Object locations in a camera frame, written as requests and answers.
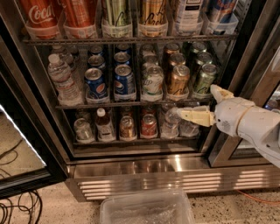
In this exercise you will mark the middle wire shelf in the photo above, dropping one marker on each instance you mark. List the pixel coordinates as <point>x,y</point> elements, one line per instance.
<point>132,103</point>

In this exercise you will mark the top wire shelf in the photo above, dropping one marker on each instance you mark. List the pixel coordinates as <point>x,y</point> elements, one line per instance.
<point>132,40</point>

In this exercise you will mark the red can bottom shelf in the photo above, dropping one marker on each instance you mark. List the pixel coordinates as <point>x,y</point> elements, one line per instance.
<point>149,128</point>

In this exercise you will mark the orange soda can top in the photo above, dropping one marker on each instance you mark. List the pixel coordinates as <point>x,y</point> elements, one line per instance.
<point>80,18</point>

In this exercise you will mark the front left Pepsi can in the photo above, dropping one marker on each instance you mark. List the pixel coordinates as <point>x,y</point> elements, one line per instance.
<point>96,83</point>

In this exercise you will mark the blue Red Bull can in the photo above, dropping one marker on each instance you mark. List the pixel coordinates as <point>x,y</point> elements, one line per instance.
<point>219,15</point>

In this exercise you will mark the water bottle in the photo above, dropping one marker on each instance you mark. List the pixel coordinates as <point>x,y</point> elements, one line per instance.
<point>188,129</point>
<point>170,126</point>

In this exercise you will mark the silver can bottom left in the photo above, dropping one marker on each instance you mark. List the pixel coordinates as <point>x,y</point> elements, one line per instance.
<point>83,131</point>

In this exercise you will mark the gold soda can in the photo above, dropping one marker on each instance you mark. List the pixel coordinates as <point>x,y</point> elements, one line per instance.
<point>171,48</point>
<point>180,76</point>
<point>177,59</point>

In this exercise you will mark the front gold soda can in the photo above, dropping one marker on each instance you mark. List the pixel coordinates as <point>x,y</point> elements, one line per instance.
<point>180,76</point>

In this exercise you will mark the clear plastic bin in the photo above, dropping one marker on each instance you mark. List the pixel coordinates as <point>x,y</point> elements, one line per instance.
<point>166,206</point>

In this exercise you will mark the rear gold soda can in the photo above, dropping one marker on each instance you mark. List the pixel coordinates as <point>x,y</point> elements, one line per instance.
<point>171,48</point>

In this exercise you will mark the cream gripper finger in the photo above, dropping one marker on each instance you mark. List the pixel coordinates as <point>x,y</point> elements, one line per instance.
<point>220,94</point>
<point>200,115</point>

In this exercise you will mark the middle left Pepsi can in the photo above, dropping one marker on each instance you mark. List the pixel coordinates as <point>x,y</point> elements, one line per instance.
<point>96,61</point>

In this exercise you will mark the open glass fridge door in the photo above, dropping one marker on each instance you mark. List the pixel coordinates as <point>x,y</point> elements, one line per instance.
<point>29,156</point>

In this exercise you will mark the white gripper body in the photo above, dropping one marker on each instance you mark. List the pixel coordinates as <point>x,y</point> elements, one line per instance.
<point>232,115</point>

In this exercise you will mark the green tall can top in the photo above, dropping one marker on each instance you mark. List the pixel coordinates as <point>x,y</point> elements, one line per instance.
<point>116,22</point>

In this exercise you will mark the front water bottle middle shelf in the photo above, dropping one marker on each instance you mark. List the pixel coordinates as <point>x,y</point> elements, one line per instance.
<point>69,92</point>

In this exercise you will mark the middle right Pepsi can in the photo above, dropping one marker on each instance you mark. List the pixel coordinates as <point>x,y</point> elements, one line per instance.
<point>122,58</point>

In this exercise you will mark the front white 7up can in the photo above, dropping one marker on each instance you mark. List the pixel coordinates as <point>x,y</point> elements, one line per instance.
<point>153,80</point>

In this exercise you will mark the gold can bottom shelf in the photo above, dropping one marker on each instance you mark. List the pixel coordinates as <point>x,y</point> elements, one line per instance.
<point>127,128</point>

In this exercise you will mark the steel fridge vent grille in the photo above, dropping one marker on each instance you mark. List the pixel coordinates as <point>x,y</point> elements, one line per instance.
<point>100,179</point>

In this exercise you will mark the front right Pepsi can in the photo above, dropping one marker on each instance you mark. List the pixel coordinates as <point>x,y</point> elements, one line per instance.
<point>124,80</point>

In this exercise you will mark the left water bottle bottom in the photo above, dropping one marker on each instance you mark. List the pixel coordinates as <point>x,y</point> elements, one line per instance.
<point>170,126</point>

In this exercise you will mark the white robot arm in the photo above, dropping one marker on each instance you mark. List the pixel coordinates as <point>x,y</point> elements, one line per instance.
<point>261,128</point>

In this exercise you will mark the wire shelf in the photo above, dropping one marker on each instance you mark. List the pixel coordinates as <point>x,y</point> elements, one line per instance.
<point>132,40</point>
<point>132,103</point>

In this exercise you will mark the gold tall can top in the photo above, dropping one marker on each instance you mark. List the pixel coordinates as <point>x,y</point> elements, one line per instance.
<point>152,21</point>

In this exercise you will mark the middle white 7up can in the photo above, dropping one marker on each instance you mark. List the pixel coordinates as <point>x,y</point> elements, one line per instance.
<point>148,60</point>

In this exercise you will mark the green soda can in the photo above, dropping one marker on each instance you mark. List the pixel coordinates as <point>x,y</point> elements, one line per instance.
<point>205,78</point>
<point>201,59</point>
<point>198,47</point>

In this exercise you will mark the brown tea bottle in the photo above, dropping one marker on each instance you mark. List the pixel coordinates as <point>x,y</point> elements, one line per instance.
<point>104,125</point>

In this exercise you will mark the right water bottle bottom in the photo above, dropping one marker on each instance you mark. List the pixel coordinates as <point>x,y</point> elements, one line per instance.
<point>188,129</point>

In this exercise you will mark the pepsi can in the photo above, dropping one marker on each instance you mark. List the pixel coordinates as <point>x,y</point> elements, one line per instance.
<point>96,83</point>
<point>96,61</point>
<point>122,58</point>
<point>124,80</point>

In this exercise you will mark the white 7up can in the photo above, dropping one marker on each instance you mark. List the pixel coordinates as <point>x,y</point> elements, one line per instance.
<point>148,60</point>
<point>153,80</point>

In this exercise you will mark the middle gold soda can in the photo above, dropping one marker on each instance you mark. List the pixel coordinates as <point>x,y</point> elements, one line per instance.
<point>177,59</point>

